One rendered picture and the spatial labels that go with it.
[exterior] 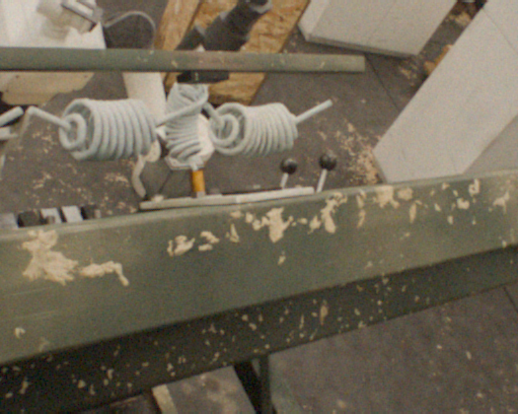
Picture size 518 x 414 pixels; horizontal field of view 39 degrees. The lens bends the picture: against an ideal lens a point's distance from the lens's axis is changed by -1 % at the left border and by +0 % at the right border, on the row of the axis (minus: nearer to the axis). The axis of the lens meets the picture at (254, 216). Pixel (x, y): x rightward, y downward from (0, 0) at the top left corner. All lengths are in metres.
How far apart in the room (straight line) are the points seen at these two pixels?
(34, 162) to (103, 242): 2.70
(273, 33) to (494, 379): 1.98
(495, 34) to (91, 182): 2.02
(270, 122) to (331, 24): 4.08
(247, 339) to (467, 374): 2.79
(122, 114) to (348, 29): 4.33
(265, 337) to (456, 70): 3.04
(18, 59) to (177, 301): 0.25
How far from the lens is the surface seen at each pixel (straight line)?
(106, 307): 0.62
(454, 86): 3.89
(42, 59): 0.70
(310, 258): 0.74
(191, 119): 0.83
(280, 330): 1.00
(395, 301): 1.15
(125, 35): 1.81
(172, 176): 2.17
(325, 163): 1.44
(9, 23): 1.71
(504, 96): 3.67
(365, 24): 5.09
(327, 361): 3.23
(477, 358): 3.80
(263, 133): 0.87
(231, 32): 1.65
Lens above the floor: 2.34
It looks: 41 degrees down
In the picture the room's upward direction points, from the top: 34 degrees clockwise
